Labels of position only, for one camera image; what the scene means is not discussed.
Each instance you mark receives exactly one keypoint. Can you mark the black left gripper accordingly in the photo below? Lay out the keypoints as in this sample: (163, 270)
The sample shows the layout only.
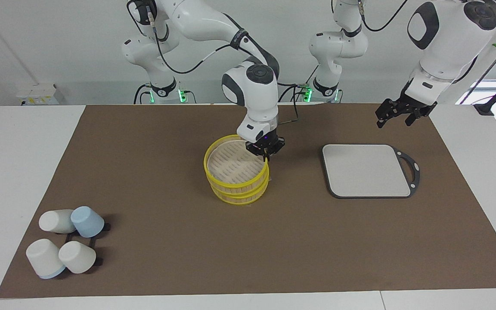
(411, 107)

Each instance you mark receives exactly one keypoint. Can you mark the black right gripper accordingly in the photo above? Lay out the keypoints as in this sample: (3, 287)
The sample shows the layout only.
(267, 145)

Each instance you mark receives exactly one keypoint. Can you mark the yellow rimmed bamboo steamer tier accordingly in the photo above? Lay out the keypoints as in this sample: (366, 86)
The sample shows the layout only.
(239, 199)
(230, 165)

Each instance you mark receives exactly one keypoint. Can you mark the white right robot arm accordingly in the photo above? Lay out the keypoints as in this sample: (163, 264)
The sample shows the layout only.
(254, 94)

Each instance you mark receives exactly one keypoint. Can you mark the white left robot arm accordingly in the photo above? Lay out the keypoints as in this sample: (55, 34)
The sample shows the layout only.
(441, 47)

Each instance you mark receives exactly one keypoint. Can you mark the grey cutting board black rim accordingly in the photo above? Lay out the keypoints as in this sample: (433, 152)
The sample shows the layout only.
(364, 172)

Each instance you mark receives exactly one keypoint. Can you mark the brown table mat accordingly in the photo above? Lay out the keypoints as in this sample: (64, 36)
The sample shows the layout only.
(166, 172)

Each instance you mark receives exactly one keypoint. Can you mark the light blue plastic cup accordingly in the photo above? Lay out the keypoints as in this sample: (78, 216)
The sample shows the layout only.
(88, 221)

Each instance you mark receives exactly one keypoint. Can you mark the black cup rack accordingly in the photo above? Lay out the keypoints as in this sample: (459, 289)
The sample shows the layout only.
(98, 261)

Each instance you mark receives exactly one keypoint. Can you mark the white plastic cup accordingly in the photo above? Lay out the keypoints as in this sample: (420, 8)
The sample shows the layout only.
(77, 257)
(54, 221)

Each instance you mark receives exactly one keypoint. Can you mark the white cup with blue rim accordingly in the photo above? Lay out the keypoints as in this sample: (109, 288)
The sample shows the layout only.
(43, 257)

